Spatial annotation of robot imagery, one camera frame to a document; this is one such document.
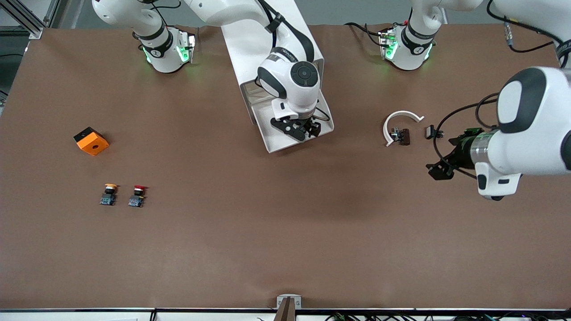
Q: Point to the red push button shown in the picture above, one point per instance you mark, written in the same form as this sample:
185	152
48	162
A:
136	198

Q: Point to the aluminium frame profile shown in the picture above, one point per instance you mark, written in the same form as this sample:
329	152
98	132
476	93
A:
35	32
52	11

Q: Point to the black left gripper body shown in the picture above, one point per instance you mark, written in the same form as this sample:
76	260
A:
459	154

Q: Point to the yellow push button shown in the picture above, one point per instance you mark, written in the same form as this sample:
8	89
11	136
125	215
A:
108	196

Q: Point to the dark brown clamp part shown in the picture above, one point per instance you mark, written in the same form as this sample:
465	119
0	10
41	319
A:
404	136

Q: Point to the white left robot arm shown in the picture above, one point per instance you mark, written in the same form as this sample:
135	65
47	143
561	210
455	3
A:
526	133

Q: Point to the white drawer cabinet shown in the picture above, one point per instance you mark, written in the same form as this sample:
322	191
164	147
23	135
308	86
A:
250	53

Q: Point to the small black part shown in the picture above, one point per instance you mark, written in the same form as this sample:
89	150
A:
431	132

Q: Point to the white curved arc piece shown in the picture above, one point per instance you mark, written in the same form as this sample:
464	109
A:
401	113

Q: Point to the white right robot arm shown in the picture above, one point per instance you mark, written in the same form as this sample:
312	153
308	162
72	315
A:
294	89

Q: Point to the orange box with hole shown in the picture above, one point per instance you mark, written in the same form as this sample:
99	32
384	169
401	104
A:
93	145

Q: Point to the brown table cover sheet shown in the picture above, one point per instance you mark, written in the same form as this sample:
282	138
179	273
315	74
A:
285	223

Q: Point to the dark camera pole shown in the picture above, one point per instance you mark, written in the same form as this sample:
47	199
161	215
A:
285	312

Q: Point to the cream drawer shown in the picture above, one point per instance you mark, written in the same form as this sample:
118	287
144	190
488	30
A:
267	129

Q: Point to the table edge rail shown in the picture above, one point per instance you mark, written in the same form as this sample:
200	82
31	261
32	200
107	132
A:
89	310

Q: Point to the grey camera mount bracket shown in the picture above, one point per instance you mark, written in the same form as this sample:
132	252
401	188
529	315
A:
281	298

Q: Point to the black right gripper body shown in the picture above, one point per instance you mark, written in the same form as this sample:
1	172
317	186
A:
311	126

